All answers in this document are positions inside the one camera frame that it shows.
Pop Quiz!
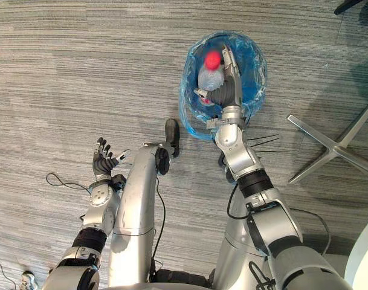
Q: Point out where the black cable on torso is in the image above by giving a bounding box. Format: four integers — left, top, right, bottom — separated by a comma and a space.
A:
147, 178, 167, 282

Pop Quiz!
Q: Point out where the white round table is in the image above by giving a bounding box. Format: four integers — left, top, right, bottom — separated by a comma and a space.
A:
344, 217, 368, 290

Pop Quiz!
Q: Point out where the dark robot left foot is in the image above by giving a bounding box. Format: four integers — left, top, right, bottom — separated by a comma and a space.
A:
164, 118, 181, 159

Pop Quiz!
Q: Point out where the silver chair base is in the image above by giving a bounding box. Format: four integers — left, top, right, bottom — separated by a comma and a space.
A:
286, 95, 368, 184

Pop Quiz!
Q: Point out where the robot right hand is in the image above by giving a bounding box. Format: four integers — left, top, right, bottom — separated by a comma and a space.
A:
193, 43, 244, 108

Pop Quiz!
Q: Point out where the blue plastic bin bag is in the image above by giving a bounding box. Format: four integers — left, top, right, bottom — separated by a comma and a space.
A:
178, 30, 268, 143

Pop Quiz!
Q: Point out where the clear plastic bottle red cap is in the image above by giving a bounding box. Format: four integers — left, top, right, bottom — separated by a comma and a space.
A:
197, 50, 225, 105

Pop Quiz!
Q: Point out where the black chair leg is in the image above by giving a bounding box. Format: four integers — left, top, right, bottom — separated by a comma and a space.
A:
334, 0, 368, 15

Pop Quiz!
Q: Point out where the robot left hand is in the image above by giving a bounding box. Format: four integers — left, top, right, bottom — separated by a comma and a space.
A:
91, 137, 132, 182

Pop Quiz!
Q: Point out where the small trash bin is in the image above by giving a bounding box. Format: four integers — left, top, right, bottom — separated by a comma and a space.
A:
188, 36, 263, 121

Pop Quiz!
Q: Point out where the black cable on floor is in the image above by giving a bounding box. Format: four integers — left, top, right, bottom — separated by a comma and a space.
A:
45, 172, 92, 194

